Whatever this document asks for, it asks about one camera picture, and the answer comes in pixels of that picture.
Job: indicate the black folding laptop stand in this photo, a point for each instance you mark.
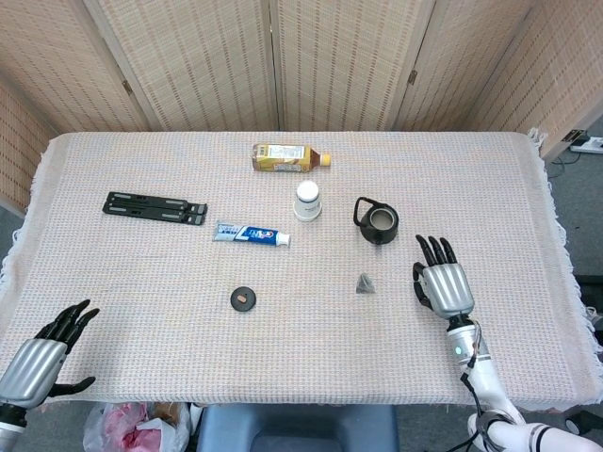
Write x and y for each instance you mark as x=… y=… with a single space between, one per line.
x=151 y=209

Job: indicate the woven checkered tablecloth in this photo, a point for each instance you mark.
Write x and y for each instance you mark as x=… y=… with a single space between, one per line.
x=235 y=329

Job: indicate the brass screen hinge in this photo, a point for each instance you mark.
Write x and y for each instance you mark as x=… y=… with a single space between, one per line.
x=413 y=77
x=126 y=86

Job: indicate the black teapot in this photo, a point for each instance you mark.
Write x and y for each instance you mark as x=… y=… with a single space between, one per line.
x=379 y=225

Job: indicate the white paper cup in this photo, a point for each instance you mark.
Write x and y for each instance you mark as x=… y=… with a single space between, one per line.
x=308 y=203

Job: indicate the blue grey stool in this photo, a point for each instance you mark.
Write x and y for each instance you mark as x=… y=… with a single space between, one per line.
x=297 y=431

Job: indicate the woven folding screen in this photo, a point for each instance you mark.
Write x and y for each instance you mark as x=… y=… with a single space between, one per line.
x=212 y=61

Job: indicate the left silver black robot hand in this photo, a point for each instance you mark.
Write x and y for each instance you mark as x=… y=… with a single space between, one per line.
x=35 y=367

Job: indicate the white power strip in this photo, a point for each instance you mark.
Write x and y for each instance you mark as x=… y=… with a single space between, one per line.
x=588 y=143

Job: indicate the pyramid tea bag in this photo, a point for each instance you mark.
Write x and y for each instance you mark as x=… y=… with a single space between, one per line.
x=365 y=284

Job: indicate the black caster wheel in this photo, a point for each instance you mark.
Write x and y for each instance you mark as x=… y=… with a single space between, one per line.
x=572 y=423

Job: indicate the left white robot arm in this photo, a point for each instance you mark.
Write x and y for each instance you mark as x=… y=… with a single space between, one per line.
x=9 y=421

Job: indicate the yellow tea drink bottle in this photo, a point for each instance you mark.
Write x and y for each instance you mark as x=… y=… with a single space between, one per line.
x=287 y=157

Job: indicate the black round disc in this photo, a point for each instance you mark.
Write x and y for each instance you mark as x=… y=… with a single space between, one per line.
x=243 y=299

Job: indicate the blue white toothpaste tube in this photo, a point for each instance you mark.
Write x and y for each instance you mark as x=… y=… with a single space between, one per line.
x=249 y=233

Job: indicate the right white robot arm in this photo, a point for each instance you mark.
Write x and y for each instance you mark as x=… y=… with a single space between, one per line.
x=490 y=391

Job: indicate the white pink plastic bag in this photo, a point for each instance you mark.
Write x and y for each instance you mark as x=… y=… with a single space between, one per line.
x=127 y=428

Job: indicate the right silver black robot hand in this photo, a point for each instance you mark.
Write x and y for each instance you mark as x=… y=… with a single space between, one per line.
x=447 y=287

